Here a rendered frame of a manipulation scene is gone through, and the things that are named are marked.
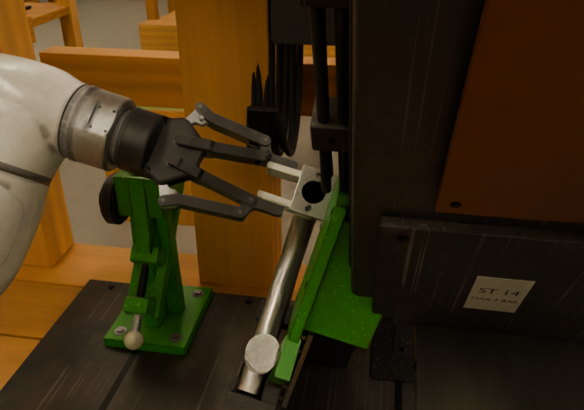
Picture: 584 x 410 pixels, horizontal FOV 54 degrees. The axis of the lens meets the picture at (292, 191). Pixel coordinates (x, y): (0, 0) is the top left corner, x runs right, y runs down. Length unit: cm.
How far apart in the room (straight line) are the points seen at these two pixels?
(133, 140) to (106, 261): 57
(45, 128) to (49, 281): 53
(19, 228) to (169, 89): 43
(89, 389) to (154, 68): 52
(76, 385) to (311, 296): 45
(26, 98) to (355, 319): 42
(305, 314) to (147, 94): 58
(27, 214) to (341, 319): 36
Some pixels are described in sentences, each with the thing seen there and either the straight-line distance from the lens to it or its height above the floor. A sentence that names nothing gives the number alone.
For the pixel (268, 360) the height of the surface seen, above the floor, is 108.
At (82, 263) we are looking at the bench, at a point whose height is 88.
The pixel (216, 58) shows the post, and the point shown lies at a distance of 88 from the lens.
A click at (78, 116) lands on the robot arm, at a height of 130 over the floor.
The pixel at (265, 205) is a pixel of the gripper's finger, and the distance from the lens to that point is 64.
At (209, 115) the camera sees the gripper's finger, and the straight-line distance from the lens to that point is 67.
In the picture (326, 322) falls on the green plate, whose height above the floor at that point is 113.
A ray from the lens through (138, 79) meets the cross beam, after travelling 104.
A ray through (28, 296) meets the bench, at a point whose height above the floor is 88.
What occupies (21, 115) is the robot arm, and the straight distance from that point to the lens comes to 68.
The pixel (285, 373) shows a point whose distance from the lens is 60.
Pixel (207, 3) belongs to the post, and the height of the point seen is 138.
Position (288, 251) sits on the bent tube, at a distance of 74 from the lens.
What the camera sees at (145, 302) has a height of 100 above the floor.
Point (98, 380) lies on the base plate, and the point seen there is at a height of 90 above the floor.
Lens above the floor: 152
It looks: 27 degrees down
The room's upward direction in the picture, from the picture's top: straight up
